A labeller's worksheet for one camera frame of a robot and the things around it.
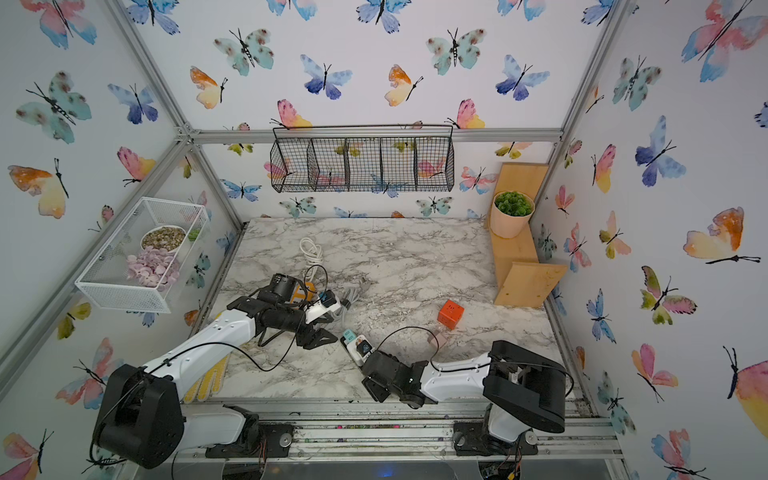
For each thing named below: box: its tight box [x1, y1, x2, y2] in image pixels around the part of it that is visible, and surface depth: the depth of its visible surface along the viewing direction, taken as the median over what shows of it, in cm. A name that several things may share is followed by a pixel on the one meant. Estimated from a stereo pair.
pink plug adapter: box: [428, 333, 448, 349], surface depth 92 cm
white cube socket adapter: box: [347, 334, 375, 364], surface depth 77 cm
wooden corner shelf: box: [491, 163, 568, 308], surface depth 103 cm
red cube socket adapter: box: [437, 299, 465, 330], surface depth 93 cm
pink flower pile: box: [126, 246, 180, 292], surface depth 64 cm
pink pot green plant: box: [490, 190, 535, 239], surface depth 103 cm
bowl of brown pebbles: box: [140, 225, 187, 252], surface depth 71 cm
